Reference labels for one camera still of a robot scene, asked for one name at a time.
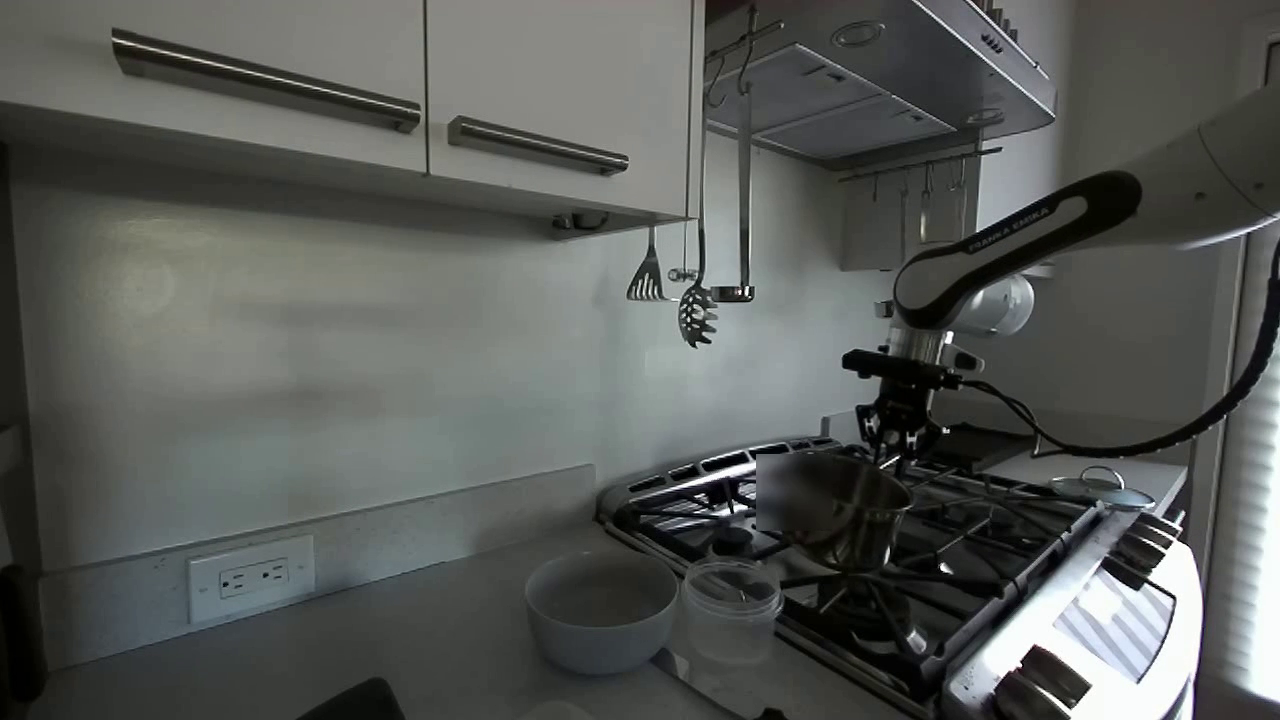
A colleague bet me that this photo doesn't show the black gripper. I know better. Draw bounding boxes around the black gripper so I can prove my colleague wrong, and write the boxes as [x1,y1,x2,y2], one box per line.
[855,380,939,474]

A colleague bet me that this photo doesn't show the silver pot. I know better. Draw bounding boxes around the silver pot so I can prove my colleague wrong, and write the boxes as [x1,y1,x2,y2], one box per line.
[779,445,920,573]

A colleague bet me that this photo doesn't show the glass pot lid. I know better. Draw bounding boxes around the glass pot lid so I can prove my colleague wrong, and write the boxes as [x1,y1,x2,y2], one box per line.
[1045,457,1154,512]

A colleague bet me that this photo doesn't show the black stove grate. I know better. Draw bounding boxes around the black stove grate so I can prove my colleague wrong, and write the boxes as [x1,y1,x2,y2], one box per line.
[625,453,1136,713]

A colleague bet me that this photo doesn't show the silver stove knob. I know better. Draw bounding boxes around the silver stove knob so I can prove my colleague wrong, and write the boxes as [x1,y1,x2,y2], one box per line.
[989,663,1058,720]
[1136,510,1188,549]
[1100,539,1159,594]
[1016,639,1095,713]
[1119,524,1177,573]

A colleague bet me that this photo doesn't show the metal hanging rod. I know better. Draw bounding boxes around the metal hanging rod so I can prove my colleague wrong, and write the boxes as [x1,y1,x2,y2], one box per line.
[716,0,764,310]

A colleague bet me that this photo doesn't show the hanging metal spatula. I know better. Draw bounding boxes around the hanging metal spatula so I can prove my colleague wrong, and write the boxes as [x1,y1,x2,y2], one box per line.
[625,220,673,304]

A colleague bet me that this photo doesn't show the stainless steel gas range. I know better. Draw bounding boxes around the stainless steel gas range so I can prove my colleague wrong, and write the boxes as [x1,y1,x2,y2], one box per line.
[592,432,1210,720]

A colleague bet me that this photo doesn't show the white bowl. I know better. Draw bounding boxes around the white bowl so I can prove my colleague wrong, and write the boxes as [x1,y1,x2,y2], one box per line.
[522,545,685,681]

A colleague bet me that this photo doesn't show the white window blinds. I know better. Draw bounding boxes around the white window blinds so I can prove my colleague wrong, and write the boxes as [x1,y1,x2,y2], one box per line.
[1205,226,1280,713]

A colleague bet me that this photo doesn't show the stainless steel range hood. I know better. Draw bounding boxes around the stainless steel range hood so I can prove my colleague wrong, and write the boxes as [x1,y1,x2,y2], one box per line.
[701,0,1062,176]

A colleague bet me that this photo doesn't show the under cabinet puck light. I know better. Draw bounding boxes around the under cabinet puck light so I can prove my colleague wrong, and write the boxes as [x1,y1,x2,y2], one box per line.
[546,203,619,245]

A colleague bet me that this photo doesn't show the narrow white cabinet door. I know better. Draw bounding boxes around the narrow white cabinet door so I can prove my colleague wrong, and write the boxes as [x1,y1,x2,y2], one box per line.
[424,0,701,226]

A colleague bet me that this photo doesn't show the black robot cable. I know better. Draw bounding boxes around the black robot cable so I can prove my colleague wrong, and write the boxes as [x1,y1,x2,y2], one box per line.
[958,236,1280,462]

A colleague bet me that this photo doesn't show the short silver cabinet handle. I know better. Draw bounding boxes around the short silver cabinet handle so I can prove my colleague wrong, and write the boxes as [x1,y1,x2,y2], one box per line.
[444,111,634,181]

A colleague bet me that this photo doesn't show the white wall outlet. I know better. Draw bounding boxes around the white wall outlet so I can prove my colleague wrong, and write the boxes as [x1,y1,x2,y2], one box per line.
[185,534,319,629]

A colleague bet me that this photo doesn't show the long silver cabinet handle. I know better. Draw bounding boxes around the long silver cabinet handle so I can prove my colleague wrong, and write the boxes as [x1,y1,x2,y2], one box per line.
[107,30,424,137]

